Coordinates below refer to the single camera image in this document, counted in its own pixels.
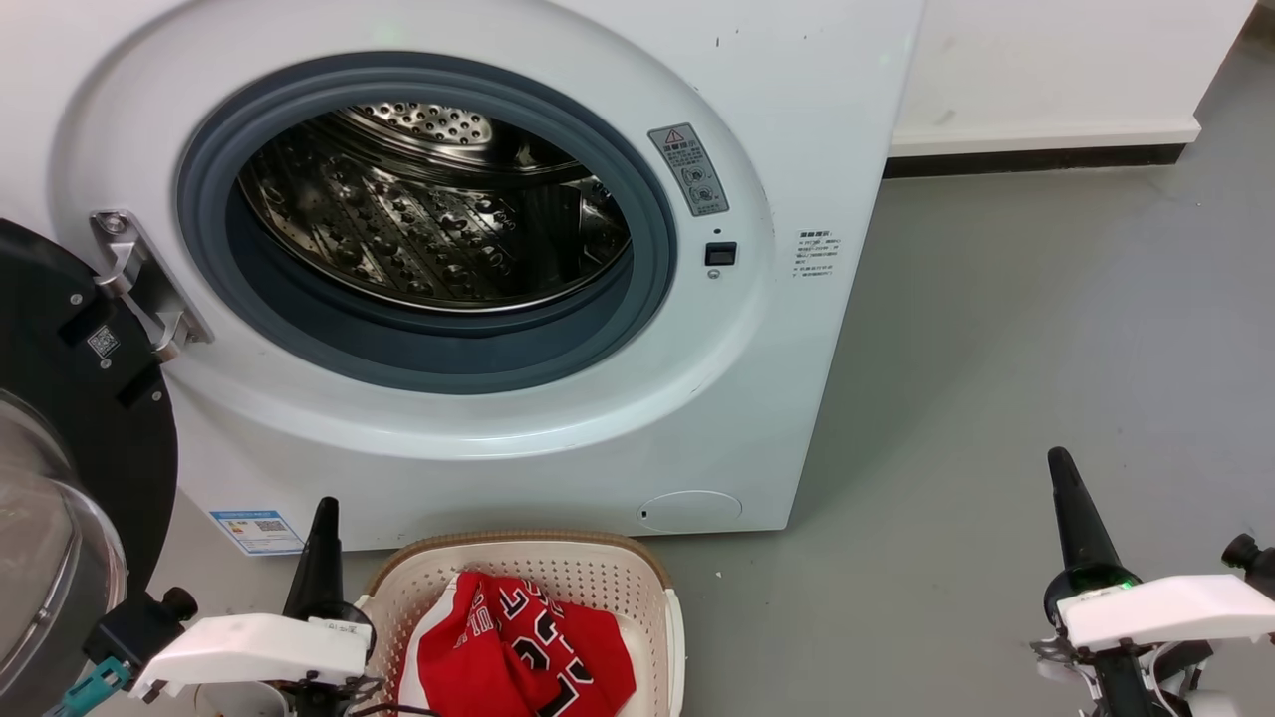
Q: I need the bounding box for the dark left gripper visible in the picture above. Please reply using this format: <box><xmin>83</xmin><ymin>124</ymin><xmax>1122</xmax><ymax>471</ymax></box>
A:
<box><xmin>194</xmin><ymin>495</ymin><xmax>384</xmax><ymax>717</ymax></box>

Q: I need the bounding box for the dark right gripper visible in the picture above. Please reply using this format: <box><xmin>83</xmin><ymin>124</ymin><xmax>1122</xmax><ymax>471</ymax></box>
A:
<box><xmin>1031</xmin><ymin>446</ymin><xmax>1211</xmax><ymax>717</ymax></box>

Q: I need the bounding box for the red basketball jersey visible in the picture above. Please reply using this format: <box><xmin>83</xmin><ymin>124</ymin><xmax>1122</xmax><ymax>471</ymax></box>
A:
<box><xmin>398</xmin><ymin>571</ymin><xmax>638</xmax><ymax>717</ymax></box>

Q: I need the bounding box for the cream perforated laundry basket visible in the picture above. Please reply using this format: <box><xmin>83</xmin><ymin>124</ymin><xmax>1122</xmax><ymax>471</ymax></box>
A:
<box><xmin>351</xmin><ymin>530</ymin><xmax>686</xmax><ymax>717</ymax></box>

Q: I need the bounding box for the stainless steel washing machine drum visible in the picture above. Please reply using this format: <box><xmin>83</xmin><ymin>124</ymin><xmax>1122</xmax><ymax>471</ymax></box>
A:
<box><xmin>236</xmin><ymin>100</ymin><xmax>635</xmax><ymax>313</ymax></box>

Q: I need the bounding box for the black round washer door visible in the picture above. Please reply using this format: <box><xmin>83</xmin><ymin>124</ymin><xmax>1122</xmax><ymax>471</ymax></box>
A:
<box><xmin>0</xmin><ymin>217</ymin><xmax>180</xmax><ymax>717</ymax></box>

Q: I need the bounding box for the blue energy label sticker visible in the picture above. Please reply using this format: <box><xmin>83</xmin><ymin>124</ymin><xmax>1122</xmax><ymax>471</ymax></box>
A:
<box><xmin>209</xmin><ymin>509</ymin><xmax>305</xmax><ymax>557</ymax></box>

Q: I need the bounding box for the grey rubber door gasket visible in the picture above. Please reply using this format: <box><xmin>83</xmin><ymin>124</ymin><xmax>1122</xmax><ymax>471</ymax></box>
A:
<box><xmin>176</xmin><ymin>52</ymin><xmax>679</xmax><ymax>396</ymax></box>

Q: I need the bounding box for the teal connector plug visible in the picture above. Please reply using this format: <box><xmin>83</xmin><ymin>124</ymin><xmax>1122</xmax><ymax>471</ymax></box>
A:
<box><xmin>55</xmin><ymin>657</ymin><xmax>132</xmax><ymax>717</ymax></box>

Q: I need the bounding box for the clear door glass bowl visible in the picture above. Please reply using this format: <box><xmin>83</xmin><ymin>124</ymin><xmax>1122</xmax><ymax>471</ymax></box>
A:
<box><xmin>0</xmin><ymin>388</ymin><xmax>128</xmax><ymax>717</ymax></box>

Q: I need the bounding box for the silver metal door hinge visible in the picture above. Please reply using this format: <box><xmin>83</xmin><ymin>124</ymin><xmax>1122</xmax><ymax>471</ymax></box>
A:
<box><xmin>90</xmin><ymin>209</ymin><xmax>213</xmax><ymax>364</ymax></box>

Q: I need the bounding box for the white front-load washing machine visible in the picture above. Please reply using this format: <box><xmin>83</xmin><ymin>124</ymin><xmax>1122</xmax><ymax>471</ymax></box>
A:
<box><xmin>0</xmin><ymin>0</ymin><xmax>927</xmax><ymax>552</ymax></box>

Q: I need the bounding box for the round filter cover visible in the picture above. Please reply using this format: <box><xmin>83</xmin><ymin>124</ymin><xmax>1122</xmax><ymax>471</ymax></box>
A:
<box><xmin>637</xmin><ymin>490</ymin><xmax>743</xmax><ymax>533</ymax></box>

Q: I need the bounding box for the small text sticker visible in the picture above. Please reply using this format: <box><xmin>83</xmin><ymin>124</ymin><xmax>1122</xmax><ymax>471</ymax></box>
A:
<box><xmin>794</xmin><ymin>229</ymin><xmax>841</xmax><ymax>280</ymax></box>

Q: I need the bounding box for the white ledge with black base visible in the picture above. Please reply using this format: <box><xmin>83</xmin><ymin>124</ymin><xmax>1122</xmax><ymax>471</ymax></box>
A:
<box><xmin>885</xmin><ymin>118</ymin><xmax>1204</xmax><ymax>180</ymax></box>

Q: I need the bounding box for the grey warning sticker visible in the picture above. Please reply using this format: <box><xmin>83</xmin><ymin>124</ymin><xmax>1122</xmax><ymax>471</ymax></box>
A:
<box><xmin>648</xmin><ymin>123</ymin><xmax>730</xmax><ymax>217</ymax></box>

